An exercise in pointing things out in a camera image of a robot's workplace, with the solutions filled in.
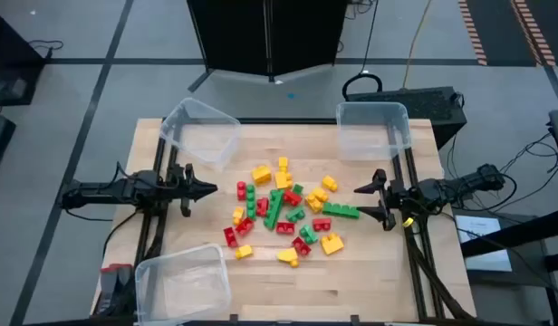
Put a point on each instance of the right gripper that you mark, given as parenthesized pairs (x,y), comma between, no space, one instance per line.
(399,197)

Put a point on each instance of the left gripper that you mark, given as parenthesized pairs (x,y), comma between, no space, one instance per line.
(177,188)

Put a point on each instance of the red toy block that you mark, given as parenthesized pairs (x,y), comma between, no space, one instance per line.
(244,226)
(230,236)
(262,207)
(322,224)
(241,190)
(301,246)
(285,227)
(292,198)

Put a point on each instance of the yellow sloped toy block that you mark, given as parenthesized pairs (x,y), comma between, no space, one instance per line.
(288,256)

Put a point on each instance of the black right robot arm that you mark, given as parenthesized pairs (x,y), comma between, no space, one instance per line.
(464,185)

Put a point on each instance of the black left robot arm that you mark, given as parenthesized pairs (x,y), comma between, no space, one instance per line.
(102,190)

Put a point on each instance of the large yellow toy block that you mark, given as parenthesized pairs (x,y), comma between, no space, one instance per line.
(332,243)

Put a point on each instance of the clear plastic bin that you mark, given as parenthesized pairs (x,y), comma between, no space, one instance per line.
(374,117)
(184,290)
(188,113)

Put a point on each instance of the small yellow toy block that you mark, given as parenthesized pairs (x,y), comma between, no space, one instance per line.
(283,163)

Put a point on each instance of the black computer case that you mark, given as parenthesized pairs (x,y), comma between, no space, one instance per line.
(419,106)

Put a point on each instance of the white paper sheet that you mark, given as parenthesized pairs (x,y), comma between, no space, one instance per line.
(483,244)

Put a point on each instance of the black metal beam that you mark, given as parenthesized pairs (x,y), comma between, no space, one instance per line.
(523,231)

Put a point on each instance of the black folding partition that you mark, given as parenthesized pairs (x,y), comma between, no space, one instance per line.
(238,36)

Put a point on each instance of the black cabinet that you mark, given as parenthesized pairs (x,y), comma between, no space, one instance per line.
(7,54)

